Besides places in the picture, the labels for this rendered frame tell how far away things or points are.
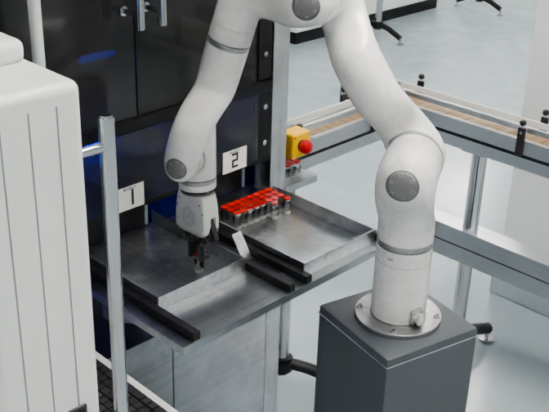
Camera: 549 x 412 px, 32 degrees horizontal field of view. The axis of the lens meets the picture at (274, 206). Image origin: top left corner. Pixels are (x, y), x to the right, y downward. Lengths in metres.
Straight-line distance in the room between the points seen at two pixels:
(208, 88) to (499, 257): 1.49
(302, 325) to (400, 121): 1.81
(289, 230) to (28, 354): 1.06
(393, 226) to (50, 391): 0.78
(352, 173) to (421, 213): 3.07
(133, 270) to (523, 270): 1.40
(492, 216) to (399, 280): 2.66
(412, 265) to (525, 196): 1.82
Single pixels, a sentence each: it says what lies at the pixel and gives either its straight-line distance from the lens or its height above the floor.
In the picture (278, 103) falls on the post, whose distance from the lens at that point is 2.51.
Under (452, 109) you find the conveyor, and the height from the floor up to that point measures 0.95.
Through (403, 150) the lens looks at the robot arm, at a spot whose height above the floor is 1.28.
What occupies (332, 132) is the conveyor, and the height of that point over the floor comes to 0.93.
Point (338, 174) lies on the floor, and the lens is 4.93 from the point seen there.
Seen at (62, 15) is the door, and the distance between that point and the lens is 2.02.
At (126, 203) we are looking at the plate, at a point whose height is 1.01.
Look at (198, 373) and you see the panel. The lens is 2.67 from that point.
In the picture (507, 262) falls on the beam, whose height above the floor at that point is 0.50.
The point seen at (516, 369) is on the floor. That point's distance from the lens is 3.55.
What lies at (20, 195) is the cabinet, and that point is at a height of 1.40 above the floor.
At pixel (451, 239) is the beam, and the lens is 3.25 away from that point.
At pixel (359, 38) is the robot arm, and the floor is 1.48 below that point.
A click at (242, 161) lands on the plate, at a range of 2.47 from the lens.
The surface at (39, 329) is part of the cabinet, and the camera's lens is 1.48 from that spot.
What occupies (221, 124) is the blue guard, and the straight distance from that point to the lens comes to 2.38.
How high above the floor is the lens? 1.97
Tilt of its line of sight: 26 degrees down
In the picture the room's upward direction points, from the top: 2 degrees clockwise
